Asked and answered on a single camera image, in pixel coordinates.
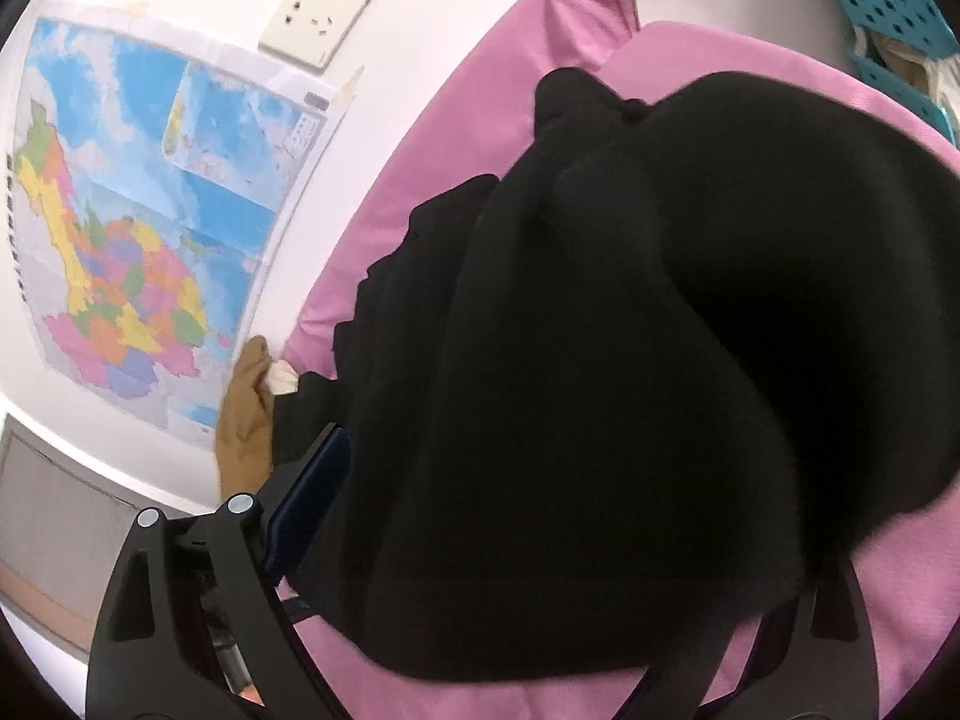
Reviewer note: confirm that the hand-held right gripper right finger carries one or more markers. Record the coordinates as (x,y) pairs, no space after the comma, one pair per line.
(844,660)

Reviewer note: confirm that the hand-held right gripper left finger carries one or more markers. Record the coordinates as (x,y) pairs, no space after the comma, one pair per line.
(307,495)

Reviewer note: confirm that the black garment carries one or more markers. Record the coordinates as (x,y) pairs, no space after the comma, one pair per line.
(600,352)

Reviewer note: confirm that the pink quilt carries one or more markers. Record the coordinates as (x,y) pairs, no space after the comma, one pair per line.
(900,615)

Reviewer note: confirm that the brown garment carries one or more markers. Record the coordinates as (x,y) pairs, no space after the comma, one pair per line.
(244,420)

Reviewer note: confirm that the cream cloth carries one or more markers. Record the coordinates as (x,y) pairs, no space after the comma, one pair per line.
(283,379)

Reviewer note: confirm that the pink bed sheet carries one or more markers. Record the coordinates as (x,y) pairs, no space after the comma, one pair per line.
(465,127)

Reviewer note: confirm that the off-white crumpled cloth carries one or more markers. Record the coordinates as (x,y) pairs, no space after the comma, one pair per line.
(922,67)

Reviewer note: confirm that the grey wall panel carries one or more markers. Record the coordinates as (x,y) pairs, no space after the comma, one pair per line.
(60,525)

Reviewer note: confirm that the colourful wall map poster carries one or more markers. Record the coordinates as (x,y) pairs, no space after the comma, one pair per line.
(150,202)

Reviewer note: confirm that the white wall socket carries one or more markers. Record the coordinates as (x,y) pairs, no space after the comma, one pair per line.
(311,19)

